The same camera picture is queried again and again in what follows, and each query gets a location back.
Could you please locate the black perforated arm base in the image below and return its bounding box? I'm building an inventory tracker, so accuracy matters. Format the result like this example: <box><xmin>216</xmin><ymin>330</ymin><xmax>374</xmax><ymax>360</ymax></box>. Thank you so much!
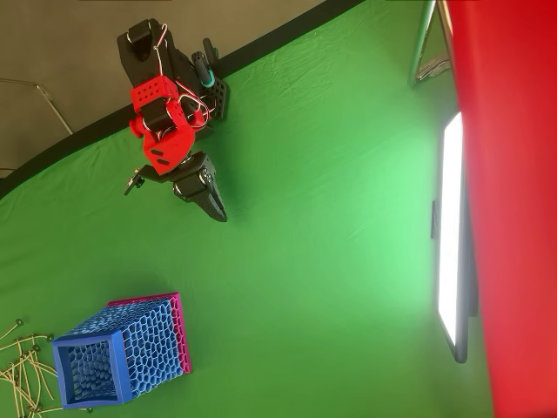
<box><xmin>207</xmin><ymin>78</ymin><xmax>229</xmax><ymax>119</ymax></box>

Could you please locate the blue and pink lattice basket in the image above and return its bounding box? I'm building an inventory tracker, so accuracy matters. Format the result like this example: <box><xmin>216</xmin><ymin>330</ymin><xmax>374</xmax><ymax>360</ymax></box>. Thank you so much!
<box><xmin>50</xmin><ymin>291</ymin><xmax>192</xmax><ymax>411</ymax></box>

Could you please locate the black teal clamp knob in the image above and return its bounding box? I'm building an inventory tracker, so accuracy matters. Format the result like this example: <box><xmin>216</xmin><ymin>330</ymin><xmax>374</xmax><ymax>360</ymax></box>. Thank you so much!
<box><xmin>191</xmin><ymin>37</ymin><xmax>217</xmax><ymax>90</ymax></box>

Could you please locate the green table cloth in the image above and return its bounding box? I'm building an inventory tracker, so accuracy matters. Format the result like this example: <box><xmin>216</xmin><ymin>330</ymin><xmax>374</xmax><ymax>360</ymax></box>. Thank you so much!
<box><xmin>0</xmin><ymin>0</ymin><xmax>495</xmax><ymax>418</ymax></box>

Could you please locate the black monitor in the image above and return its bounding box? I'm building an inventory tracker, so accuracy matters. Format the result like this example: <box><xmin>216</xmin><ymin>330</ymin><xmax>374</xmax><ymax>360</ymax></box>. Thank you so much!
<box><xmin>429</xmin><ymin>111</ymin><xmax>480</xmax><ymax>365</ymax></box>

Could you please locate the chrome tube stand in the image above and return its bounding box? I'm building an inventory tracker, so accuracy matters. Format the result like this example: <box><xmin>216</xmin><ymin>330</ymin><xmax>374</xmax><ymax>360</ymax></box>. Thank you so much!
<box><xmin>407</xmin><ymin>0</ymin><xmax>454</xmax><ymax>90</ymax></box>

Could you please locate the red foreground holder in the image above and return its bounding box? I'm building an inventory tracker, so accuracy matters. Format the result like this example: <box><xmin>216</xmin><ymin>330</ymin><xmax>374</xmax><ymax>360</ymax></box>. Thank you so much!
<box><xmin>444</xmin><ymin>0</ymin><xmax>557</xmax><ymax>418</ymax></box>

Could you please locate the black gripper camera bracket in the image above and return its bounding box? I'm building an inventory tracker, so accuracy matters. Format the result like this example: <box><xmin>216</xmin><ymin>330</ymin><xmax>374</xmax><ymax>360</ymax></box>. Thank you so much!
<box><xmin>123</xmin><ymin>165</ymin><xmax>175</xmax><ymax>196</ymax></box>

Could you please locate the white red servo cable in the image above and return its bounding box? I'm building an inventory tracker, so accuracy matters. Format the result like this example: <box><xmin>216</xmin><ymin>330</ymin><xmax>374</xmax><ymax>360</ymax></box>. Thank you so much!
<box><xmin>151</xmin><ymin>24</ymin><xmax>211</xmax><ymax>130</ymax></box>

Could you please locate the thin grey floor cable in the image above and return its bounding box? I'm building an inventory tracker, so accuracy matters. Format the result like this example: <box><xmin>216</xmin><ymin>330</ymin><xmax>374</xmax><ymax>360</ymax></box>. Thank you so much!
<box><xmin>0</xmin><ymin>77</ymin><xmax>74</xmax><ymax>136</ymax></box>

